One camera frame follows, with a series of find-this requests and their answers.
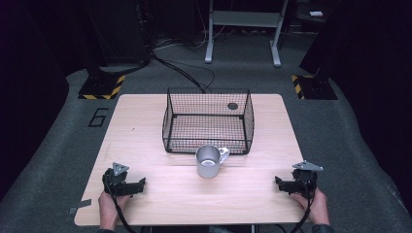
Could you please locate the grey tape strip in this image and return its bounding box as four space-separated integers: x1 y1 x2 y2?
66 198 93 216

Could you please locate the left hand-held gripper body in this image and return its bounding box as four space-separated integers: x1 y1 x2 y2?
102 162 131 197

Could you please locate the silver metal mug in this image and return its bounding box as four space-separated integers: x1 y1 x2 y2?
194 144 231 180

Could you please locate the black slanted panel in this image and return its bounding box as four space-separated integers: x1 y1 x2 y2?
298 0 361 78

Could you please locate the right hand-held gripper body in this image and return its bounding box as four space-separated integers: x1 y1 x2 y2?
291 160 325 200

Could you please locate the person's left hand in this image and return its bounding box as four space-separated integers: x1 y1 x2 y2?
97 190 131 229

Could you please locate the black floor cable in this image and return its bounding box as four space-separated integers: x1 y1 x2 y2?
151 51 217 95

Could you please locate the black yellow striped base plate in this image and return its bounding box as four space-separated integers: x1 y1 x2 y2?
291 74 339 101
77 73 126 101

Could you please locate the black wire mesh basket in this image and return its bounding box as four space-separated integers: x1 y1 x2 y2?
161 86 256 155

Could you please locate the black equipment cabinet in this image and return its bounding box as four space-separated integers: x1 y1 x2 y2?
81 0 153 79

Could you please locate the person's right hand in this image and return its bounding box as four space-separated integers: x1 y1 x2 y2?
289 187 330 226

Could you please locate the white metal stand frame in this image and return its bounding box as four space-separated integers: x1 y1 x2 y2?
204 0 291 68

